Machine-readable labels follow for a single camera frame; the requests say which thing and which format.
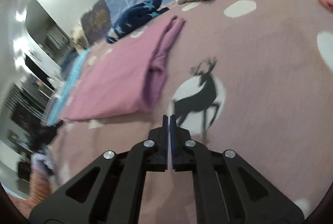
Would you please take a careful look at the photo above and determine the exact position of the blue patterned bed sheet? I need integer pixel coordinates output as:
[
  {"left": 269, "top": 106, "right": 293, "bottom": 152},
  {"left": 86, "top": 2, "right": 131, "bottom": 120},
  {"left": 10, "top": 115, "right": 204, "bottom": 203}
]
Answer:
[{"left": 45, "top": 48, "right": 91, "bottom": 126}]

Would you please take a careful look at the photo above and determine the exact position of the dark patterned pillow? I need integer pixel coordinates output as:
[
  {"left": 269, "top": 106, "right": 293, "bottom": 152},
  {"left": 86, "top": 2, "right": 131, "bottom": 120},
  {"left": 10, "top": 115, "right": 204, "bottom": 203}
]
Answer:
[{"left": 80, "top": 0, "right": 111, "bottom": 46}]

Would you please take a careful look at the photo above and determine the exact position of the navy star fleece garment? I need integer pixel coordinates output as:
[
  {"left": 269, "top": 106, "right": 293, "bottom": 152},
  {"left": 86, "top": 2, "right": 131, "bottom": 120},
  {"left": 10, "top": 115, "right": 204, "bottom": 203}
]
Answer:
[{"left": 106, "top": 0, "right": 169, "bottom": 44}]

